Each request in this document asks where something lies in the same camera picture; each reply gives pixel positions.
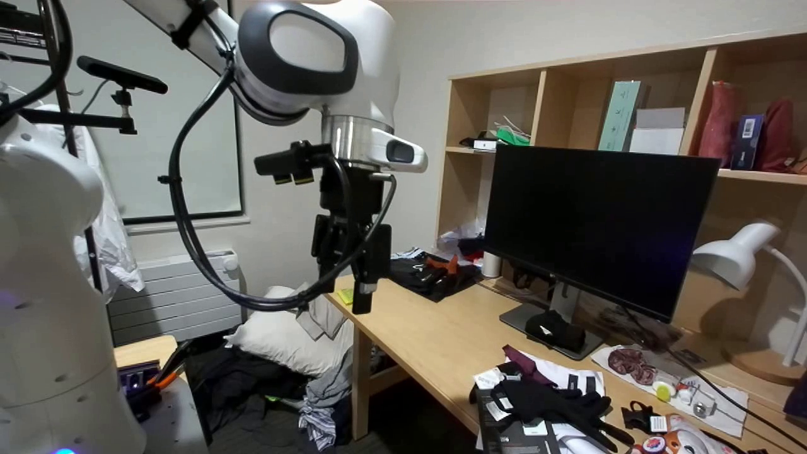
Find dark blue box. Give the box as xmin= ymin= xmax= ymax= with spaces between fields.
xmin=727 ymin=113 xmax=766 ymax=171

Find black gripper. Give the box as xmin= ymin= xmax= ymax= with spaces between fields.
xmin=310 ymin=164 xmax=394 ymax=319

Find printed magazine page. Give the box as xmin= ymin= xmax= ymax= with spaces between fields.
xmin=590 ymin=338 xmax=752 ymax=439

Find red fabric bag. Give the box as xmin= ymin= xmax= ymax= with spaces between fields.
xmin=760 ymin=98 xmax=797 ymax=175
xmin=697 ymin=78 xmax=747 ymax=167

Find teal book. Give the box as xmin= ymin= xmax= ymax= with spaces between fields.
xmin=595 ymin=78 xmax=645 ymax=155

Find wooden shelf hutch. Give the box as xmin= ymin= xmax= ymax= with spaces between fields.
xmin=436 ymin=31 xmax=807 ymax=387

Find white radiator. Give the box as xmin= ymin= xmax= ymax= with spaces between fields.
xmin=107 ymin=248 xmax=247 ymax=349

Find black computer monitor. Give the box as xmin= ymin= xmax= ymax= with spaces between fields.
xmin=485 ymin=143 xmax=723 ymax=363

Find wooden desk with drawers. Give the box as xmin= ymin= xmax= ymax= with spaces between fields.
xmin=326 ymin=270 xmax=807 ymax=454

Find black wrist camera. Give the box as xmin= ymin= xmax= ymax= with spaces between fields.
xmin=253 ymin=140 xmax=335 ymax=186

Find black gloves pile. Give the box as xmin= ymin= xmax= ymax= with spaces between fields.
xmin=490 ymin=360 xmax=638 ymax=452

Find black boom stand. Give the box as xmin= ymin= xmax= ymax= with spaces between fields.
xmin=0 ymin=0 xmax=171 ymax=294

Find purple black clamp device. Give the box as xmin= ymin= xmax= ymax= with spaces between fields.
xmin=116 ymin=359 xmax=188 ymax=425

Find purple strap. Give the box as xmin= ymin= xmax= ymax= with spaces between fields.
xmin=502 ymin=344 xmax=558 ymax=389

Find white pillow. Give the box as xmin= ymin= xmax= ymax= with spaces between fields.
xmin=225 ymin=285 xmax=357 ymax=378

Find small black pouch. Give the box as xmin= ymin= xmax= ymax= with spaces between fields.
xmin=525 ymin=310 xmax=589 ymax=354

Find clear plastic bags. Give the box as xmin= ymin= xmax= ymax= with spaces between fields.
xmin=436 ymin=220 xmax=490 ymax=266

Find white hanging garment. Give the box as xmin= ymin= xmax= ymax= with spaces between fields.
xmin=73 ymin=125 xmax=147 ymax=299

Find white board black frame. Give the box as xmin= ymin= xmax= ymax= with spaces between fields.
xmin=108 ymin=15 xmax=247 ymax=224

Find red round tin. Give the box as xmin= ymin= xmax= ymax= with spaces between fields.
xmin=629 ymin=432 xmax=676 ymax=454

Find white flat box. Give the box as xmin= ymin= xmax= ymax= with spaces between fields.
xmin=629 ymin=107 xmax=689 ymax=156

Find black binder clip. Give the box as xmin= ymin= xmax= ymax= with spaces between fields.
xmin=621 ymin=402 xmax=667 ymax=436

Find green plastic item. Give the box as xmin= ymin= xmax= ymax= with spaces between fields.
xmin=490 ymin=121 xmax=534 ymax=149

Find thin black lamp cable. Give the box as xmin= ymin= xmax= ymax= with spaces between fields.
xmin=621 ymin=310 xmax=807 ymax=452

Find white desk lamp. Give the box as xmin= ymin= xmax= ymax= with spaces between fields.
xmin=689 ymin=220 xmax=807 ymax=387

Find black plastic bag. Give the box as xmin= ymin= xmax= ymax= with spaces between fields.
xmin=387 ymin=249 xmax=486 ymax=304

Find grey cloth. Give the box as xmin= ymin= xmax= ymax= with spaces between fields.
xmin=293 ymin=281 xmax=357 ymax=344

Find crumpled clothes pile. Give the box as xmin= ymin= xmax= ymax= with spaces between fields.
xmin=295 ymin=349 xmax=357 ymax=454

